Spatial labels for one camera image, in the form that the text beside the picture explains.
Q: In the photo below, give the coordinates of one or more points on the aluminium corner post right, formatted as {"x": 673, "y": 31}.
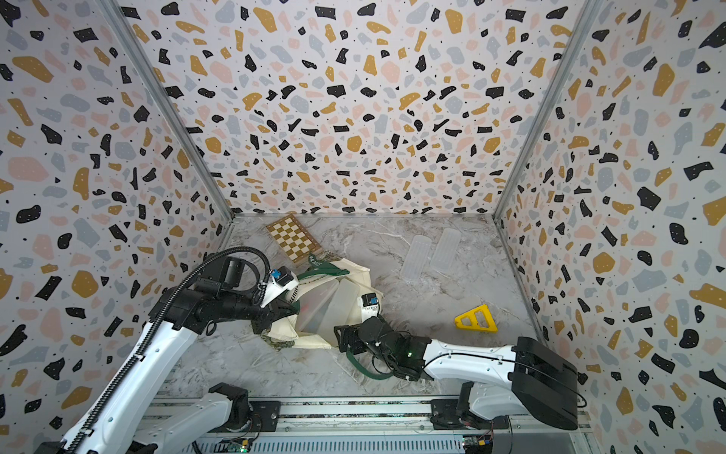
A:
{"x": 584, "y": 22}

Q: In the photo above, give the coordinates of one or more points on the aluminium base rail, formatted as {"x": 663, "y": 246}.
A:
{"x": 389, "y": 424}

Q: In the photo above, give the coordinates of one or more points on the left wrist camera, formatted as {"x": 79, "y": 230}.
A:
{"x": 277, "y": 283}

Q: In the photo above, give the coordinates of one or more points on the yellow triangular plastic piece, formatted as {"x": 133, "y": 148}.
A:
{"x": 478, "y": 319}

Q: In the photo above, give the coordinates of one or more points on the aluminium corner post left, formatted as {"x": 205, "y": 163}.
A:
{"x": 114, "y": 16}

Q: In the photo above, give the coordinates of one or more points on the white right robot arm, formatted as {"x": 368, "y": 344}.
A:
{"x": 524, "y": 378}

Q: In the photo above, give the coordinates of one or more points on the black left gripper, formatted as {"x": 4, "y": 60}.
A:
{"x": 274, "y": 311}

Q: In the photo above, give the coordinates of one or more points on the translucent plastic box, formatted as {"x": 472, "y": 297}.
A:
{"x": 327, "y": 304}

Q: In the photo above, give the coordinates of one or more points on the aluminium corner post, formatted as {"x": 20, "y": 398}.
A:
{"x": 114, "y": 16}
{"x": 584, "y": 22}

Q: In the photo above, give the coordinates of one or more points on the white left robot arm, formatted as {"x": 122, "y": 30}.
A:
{"x": 176, "y": 321}

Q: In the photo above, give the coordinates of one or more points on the wooden chess board box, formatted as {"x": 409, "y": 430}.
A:
{"x": 293, "y": 239}

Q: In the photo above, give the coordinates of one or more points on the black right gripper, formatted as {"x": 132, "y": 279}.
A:
{"x": 357, "y": 331}

